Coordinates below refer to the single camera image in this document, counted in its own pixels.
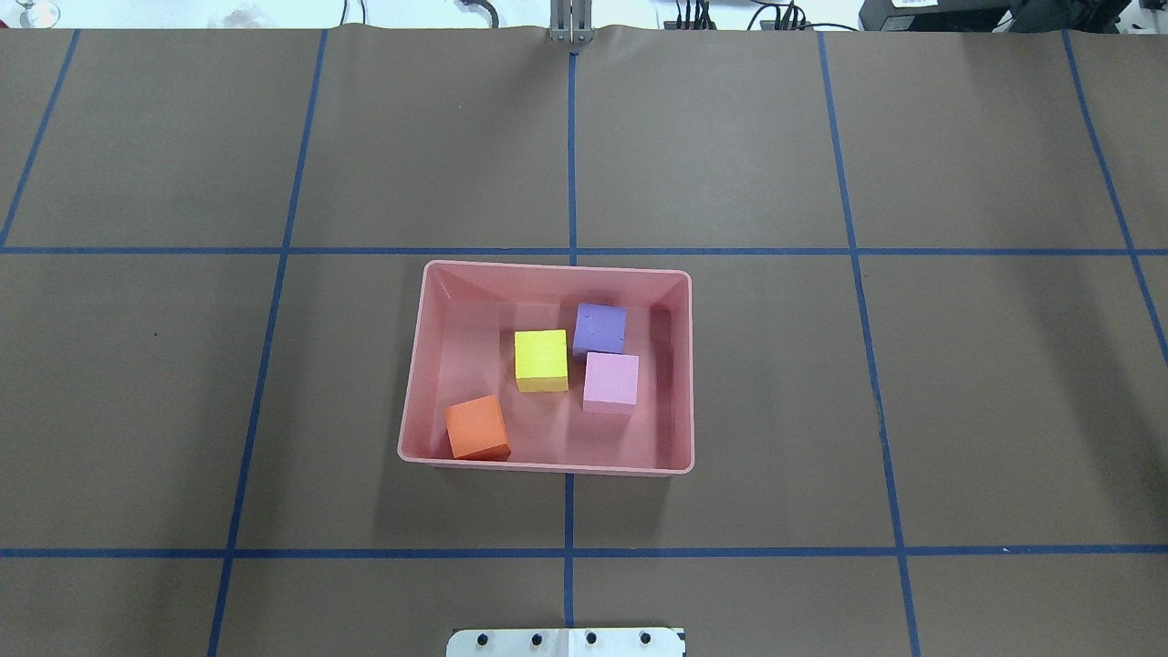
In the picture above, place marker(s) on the purple foam block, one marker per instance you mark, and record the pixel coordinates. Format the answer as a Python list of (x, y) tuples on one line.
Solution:
[(599, 328)]

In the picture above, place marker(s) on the yellow foam block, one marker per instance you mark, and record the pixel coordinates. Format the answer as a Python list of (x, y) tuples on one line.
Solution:
[(541, 360)]

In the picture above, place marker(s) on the pink foam block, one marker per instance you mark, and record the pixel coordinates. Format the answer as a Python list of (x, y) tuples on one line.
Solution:
[(611, 383)]

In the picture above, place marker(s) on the orange foam block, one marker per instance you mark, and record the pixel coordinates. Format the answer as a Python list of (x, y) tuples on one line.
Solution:
[(477, 430)]

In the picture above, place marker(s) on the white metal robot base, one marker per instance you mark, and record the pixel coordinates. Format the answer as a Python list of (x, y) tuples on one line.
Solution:
[(598, 641)]

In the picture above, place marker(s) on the pink plastic bin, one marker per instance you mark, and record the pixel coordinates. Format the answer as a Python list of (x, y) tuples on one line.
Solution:
[(463, 349)]

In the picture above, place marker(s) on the black device on bench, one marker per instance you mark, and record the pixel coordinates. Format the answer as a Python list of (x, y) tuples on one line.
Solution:
[(1023, 17)]

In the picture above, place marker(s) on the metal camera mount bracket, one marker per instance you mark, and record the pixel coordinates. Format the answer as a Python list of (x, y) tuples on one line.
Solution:
[(570, 21)]

